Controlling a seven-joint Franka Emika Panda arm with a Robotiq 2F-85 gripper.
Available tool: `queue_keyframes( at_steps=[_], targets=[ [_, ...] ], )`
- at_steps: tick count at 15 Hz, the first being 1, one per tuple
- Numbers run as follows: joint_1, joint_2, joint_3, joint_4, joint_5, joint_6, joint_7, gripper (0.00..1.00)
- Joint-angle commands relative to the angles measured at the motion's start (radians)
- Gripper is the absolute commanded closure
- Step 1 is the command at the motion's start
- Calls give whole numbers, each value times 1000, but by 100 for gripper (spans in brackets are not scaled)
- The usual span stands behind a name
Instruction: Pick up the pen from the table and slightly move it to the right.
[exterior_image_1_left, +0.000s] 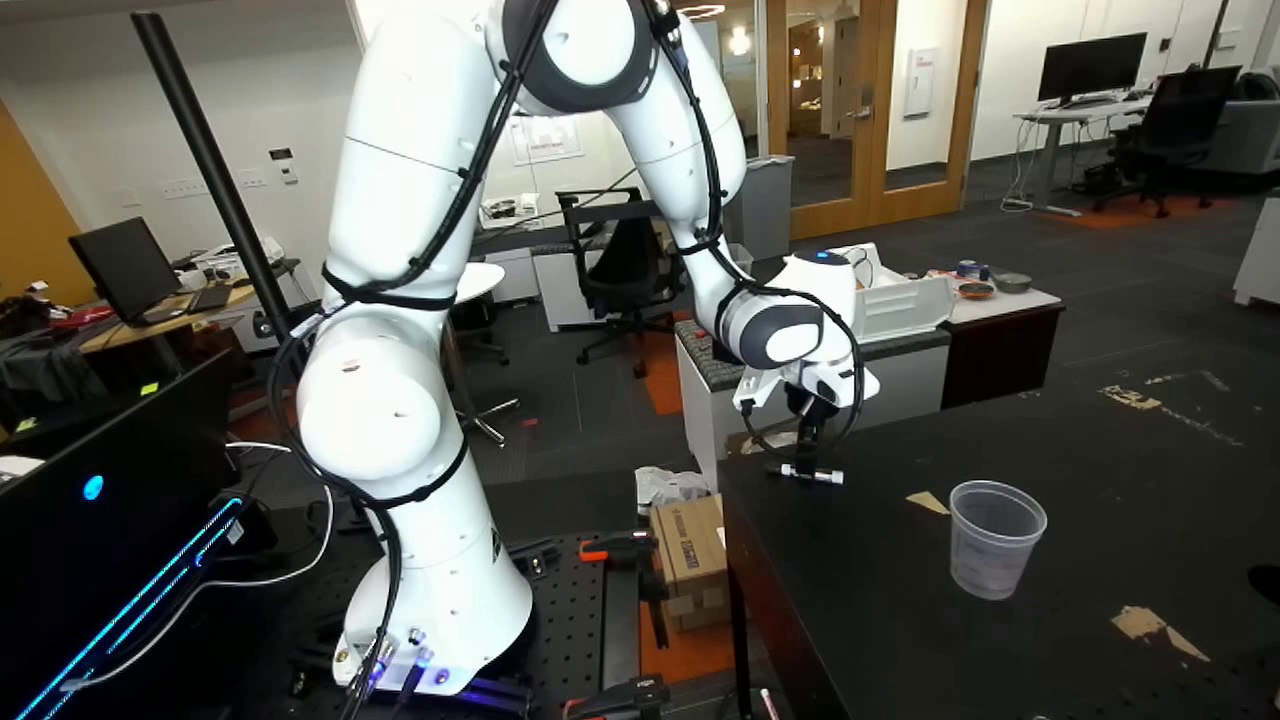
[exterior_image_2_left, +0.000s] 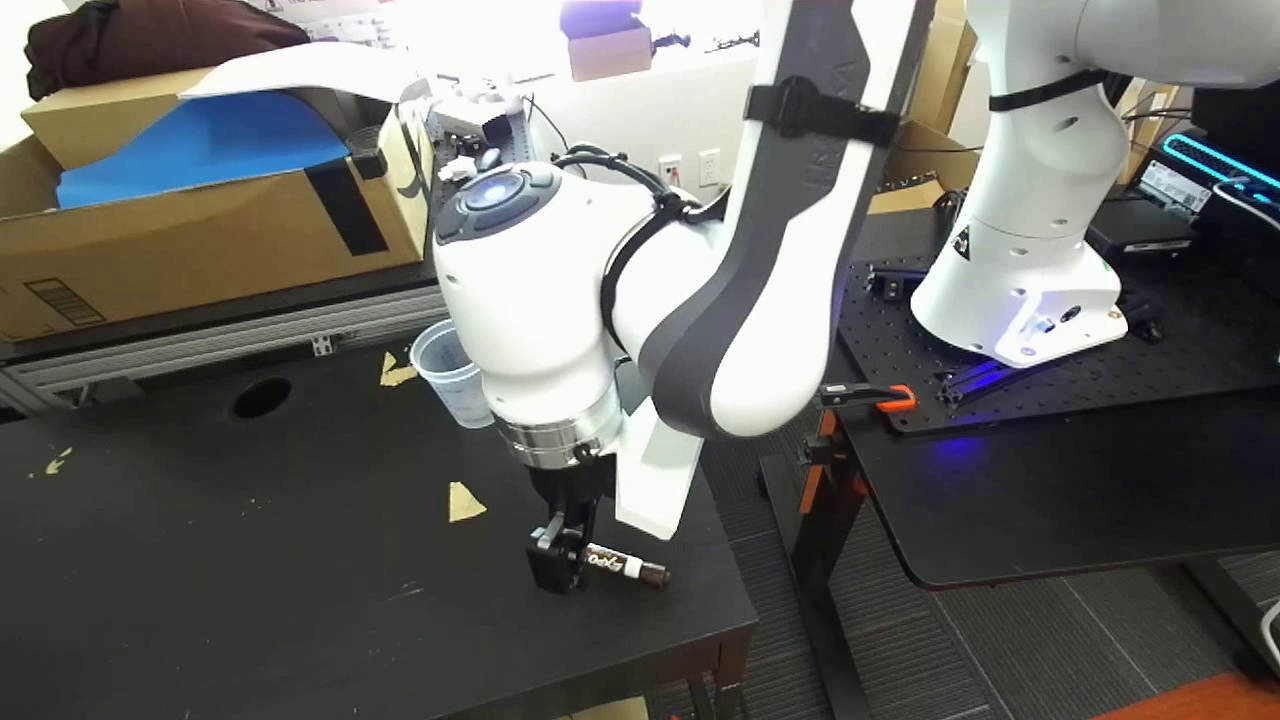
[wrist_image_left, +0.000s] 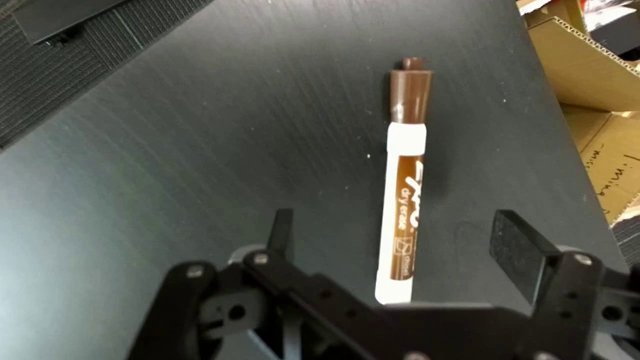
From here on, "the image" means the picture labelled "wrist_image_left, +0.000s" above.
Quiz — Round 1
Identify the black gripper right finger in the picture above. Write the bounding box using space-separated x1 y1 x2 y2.
488 209 640 360

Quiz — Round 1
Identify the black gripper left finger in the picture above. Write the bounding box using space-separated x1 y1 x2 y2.
129 206 366 360

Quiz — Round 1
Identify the brown Expo marker pen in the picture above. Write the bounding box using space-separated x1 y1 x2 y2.
373 54 437 308

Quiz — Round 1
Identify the flat cardboard box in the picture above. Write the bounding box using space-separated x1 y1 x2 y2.
516 0 640 231

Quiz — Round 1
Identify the black ribbed floor mat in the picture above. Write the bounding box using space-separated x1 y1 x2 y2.
0 0 217 151

